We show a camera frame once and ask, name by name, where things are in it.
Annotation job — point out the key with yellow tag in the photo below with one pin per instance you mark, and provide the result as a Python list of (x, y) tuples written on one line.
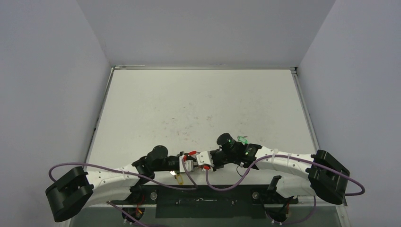
[(179, 179)]

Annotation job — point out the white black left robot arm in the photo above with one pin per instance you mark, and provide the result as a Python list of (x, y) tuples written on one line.
[(88, 184)]

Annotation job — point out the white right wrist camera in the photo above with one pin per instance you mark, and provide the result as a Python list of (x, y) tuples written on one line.
[(204, 160)]

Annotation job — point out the aluminium table frame rail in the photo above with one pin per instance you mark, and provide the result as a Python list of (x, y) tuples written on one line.
[(308, 116)]

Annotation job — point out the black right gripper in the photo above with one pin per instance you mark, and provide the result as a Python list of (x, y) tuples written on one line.
[(214, 157)]

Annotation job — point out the key with red tag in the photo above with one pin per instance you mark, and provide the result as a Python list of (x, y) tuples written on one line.
[(190, 156)]

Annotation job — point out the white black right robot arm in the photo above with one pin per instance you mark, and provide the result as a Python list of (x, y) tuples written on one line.
[(296, 166)]

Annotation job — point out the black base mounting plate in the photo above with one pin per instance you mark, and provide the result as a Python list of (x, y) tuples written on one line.
[(243, 201)]

